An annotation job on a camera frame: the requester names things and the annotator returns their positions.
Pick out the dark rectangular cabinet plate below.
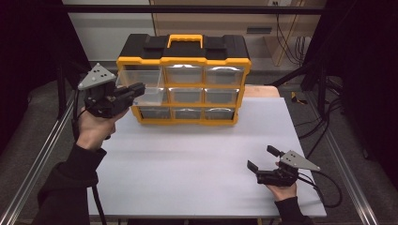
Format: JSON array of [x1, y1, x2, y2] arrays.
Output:
[[246, 27, 273, 35]]

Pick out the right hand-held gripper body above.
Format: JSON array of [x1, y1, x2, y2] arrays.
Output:
[[255, 150, 322, 188]]

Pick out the black hanging wall cables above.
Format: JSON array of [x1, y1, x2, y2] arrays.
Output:
[[275, 13, 312, 67]]

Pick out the right hand-held gripper black cable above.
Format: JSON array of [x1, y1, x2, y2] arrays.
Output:
[[296, 170, 344, 209]]

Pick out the wooden board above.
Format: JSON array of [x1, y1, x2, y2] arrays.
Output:
[[243, 85, 281, 98]]

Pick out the person's left hand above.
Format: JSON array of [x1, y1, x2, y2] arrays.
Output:
[[75, 106, 130, 153]]

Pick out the white wall socket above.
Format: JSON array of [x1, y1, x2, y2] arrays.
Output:
[[268, 0, 292, 8]]

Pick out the grid of small clear drawers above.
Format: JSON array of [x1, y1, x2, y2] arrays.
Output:
[[137, 64, 245, 121]]

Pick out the left hand-held gripper black cable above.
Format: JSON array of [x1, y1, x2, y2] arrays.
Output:
[[70, 90, 108, 225]]

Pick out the clear plastic organizer drawer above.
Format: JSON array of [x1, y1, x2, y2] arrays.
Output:
[[115, 68, 167, 107]]

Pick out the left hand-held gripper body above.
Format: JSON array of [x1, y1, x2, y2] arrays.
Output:
[[77, 63, 136, 119]]

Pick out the person's right hand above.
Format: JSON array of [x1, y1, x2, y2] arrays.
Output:
[[266, 182, 298, 203]]

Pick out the hand-held gripper black cable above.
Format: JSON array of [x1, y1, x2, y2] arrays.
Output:
[[296, 170, 344, 209], [70, 90, 108, 225]]

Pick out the black horizontal frame bar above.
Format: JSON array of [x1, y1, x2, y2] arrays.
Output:
[[62, 4, 328, 15]]

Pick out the light wooden cabinet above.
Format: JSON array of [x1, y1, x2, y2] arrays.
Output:
[[149, 0, 328, 67]]

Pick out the aluminium floor rail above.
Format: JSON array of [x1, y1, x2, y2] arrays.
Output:
[[304, 92, 381, 225], [0, 89, 81, 225]]

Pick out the bundle of black floor cables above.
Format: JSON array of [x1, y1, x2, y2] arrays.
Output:
[[294, 78, 345, 160]]

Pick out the yellow black hazard tape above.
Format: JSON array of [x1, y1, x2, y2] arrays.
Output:
[[290, 91, 309, 106]]

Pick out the black curtain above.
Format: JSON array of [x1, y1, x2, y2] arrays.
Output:
[[0, 0, 92, 153], [304, 0, 398, 181]]

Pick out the yellow black parts organizer cabinet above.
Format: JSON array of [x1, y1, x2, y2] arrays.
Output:
[[115, 33, 253, 127]]

